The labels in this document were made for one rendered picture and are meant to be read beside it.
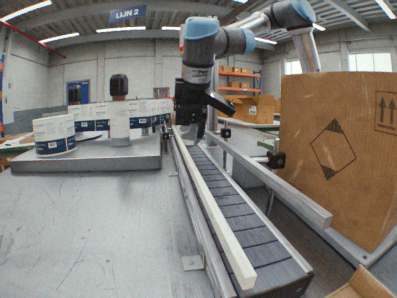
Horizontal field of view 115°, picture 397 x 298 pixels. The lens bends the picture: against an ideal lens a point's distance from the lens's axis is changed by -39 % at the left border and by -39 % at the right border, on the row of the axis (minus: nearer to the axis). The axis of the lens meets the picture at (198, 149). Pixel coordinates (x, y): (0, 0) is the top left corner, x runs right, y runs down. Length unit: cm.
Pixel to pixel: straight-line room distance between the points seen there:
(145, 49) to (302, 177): 848
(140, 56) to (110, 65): 128
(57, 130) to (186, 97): 53
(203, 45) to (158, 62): 813
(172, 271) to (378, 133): 35
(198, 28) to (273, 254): 41
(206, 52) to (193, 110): 15
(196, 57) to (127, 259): 40
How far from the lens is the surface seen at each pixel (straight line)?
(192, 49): 44
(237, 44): 50
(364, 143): 33
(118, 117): 83
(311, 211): 21
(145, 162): 69
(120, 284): 30
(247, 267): 19
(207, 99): 50
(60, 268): 35
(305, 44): 81
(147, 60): 860
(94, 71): 874
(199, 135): 56
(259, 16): 82
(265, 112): 261
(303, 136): 41
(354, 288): 32
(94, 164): 73
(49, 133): 84
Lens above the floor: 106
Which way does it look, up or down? 14 degrees down
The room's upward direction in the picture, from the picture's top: straight up
